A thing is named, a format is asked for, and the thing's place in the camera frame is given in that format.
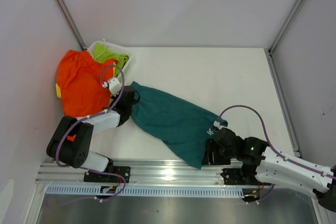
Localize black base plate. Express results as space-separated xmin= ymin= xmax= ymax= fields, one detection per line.
xmin=220 ymin=168 xmax=261 ymax=186
xmin=83 ymin=166 xmax=131 ymax=183

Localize right aluminium frame post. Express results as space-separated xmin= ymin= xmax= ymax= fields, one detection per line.
xmin=267 ymin=0 xmax=322 ymax=54

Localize orange shorts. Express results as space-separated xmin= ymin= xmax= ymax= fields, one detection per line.
xmin=56 ymin=50 xmax=118 ymax=117

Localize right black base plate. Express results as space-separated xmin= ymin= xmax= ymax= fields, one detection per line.
xmin=220 ymin=168 xmax=261 ymax=186

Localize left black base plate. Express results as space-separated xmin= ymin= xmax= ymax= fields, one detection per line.
xmin=83 ymin=166 xmax=131 ymax=183

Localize aluminium frame post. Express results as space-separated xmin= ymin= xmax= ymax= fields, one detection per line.
xmin=54 ymin=0 xmax=86 ymax=50
xmin=267 ymin=0 xmax=322 ymax=54

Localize yellow shorts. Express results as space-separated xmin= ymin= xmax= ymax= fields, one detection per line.
xmin=55 ymin=83 xmax=61 ymax=99

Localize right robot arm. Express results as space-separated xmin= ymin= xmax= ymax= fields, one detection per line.
xmin=203 ymin=127 xmax=335 ymax=212

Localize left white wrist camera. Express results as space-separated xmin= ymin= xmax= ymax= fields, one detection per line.
xmin=102 ymin=77 xmax=122 ymax=96

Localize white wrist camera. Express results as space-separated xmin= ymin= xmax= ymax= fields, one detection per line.
xmin=213 ymin=121 xmax=221 ymax=129
xmin=102 ymin=77 xmax=122 ymax=96

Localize white slotted cable duct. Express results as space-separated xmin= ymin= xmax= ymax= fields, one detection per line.
xmin=46 ymin=185 xmax=244 ymax=198

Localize teal green shorts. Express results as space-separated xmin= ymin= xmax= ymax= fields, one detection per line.
xmin=131 ymin=81 xmax=228 ymax=169

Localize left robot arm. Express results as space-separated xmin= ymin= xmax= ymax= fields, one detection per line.
xmin=46 ymin=86 xmax=140 ymax=183

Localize white plastic basket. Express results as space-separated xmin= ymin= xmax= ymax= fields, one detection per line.
xmin=85 ymin=40 xmax=133 ymax=74

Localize aluminium mounting rail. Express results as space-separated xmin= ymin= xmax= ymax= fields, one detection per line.
xmin=35 ymin=157 xmax=276 ymax=190

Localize left aluminium frame post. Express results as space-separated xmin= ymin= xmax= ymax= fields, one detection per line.
xmin=54 ymin=0 xmax=86 ymax=50

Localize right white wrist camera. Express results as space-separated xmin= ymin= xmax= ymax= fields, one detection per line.
xmin=213 ymin=121 xmax=221 ymax=129

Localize lime green shorts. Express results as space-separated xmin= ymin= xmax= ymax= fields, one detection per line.
xmin=92 ymin=42 xmax=130 ymax=69

